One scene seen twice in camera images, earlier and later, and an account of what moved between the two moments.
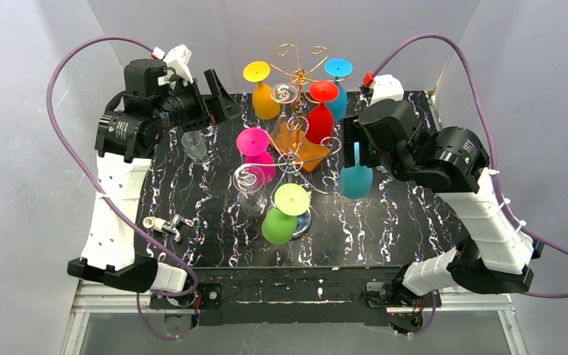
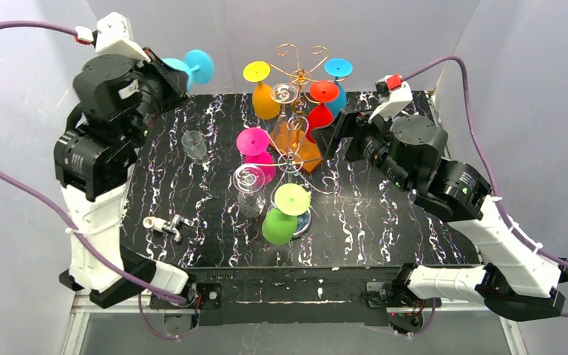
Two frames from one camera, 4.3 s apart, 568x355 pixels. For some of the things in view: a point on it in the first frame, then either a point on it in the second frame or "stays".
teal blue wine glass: [356, 180] to [197, 64]
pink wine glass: [253, 143] stays
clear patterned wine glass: [194, 146] stays
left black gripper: [205, 103] to [167, 72]
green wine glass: [279, 223] stays
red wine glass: [319, 124] stays
